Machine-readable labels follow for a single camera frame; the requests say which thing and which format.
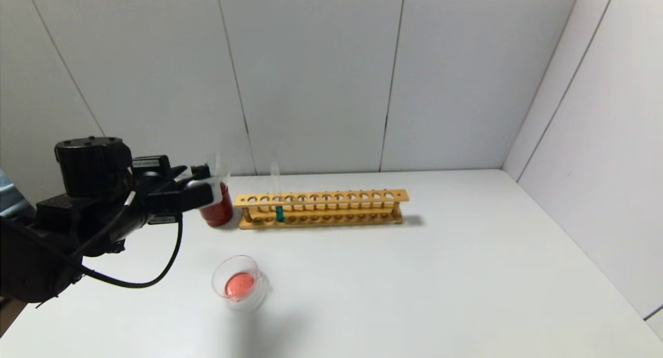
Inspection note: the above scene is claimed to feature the test tube with blue pigment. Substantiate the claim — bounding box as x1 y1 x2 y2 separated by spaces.
270 162 285 223

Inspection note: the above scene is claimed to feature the wooden test tube rack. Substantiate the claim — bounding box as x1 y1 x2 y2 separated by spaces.
234 189 409 230

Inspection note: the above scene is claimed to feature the dark red cup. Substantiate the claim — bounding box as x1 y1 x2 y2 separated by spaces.
199 182 235 227

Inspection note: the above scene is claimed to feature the clear glass dish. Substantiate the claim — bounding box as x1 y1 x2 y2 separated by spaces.
212 255 270 311

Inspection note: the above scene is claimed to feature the silver white wrist camera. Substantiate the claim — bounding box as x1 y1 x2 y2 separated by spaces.
184 179 214 209

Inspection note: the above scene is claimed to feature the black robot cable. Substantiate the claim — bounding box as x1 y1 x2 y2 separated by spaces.
77 213 183 289

